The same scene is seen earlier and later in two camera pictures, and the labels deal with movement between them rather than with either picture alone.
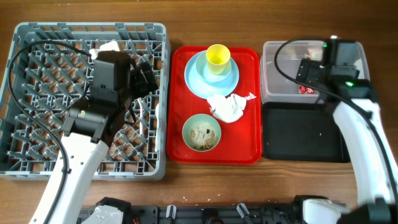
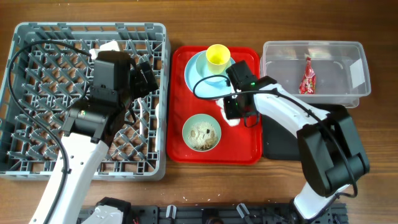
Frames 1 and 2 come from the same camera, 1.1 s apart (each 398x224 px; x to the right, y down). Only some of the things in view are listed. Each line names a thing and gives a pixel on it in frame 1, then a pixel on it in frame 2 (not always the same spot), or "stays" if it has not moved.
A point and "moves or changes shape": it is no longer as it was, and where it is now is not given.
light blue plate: [205, 84] stays
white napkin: [229, 109] moves or changes shape
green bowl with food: [201, 132] stays
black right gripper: [307, 70] -> [230, 110]
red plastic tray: [240, 142] stays
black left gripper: [142, 88] stays
